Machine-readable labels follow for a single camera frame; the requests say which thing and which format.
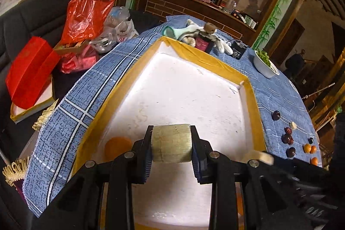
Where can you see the small dark grape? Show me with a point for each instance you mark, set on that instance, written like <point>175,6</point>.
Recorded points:
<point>311,140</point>

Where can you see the black leather sofa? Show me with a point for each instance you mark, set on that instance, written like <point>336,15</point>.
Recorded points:
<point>42,18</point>

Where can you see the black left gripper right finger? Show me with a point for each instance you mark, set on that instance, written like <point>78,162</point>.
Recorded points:
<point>287,194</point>

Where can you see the orange tangerine near left corner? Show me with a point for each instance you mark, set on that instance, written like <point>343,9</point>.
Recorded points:
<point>115,147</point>

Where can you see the dark plum low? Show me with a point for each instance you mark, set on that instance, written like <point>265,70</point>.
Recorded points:
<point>291,152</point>

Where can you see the small orange kumquat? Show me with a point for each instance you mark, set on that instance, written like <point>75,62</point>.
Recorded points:
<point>307,148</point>

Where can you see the pale sugarcane cylinder piece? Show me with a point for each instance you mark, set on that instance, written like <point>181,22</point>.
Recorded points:
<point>171,143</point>

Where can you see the dark jar with pink label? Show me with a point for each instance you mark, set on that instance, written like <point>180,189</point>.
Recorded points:
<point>205,41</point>

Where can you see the yellow rimmed white tray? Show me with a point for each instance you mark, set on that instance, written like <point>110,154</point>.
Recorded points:
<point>173,83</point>

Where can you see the wooden counter with bricks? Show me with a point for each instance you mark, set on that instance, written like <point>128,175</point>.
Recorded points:
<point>202,11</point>

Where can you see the clear plastic bag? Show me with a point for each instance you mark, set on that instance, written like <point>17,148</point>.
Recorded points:
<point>118,27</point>

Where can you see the teal cup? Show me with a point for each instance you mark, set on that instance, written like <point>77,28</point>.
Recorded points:
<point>172,32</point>

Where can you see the red jujube date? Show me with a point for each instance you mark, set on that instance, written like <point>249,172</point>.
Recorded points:
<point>288,130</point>

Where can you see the dark plum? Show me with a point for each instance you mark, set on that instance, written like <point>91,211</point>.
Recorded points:
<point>276,115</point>
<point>287,139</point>

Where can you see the small orange tangerine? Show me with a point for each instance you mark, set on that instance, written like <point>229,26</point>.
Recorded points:
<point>313,149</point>

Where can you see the red plastic bag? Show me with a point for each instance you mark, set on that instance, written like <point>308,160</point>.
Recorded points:
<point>85,20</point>

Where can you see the white bowl with greens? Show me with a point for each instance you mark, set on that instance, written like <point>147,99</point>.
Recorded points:
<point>263,64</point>

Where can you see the white box base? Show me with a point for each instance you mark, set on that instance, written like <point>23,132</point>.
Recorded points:
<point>47,98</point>

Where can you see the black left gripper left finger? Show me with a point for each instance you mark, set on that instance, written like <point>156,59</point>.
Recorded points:
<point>78,204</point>

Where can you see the orange tangerine edge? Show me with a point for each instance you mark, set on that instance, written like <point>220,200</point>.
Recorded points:
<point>314,161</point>

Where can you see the white cotton gloves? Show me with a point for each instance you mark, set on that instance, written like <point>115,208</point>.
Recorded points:
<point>192,30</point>

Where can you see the blue plaid tablecloth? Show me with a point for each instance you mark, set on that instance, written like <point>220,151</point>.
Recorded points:
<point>51,161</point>

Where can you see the small white sugarcane piece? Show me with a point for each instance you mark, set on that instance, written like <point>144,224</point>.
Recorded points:
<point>293,126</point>

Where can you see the black small box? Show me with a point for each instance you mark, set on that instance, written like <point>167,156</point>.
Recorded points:
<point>238,48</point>

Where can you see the person in background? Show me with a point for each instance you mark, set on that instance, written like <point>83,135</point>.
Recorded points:
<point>294,64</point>

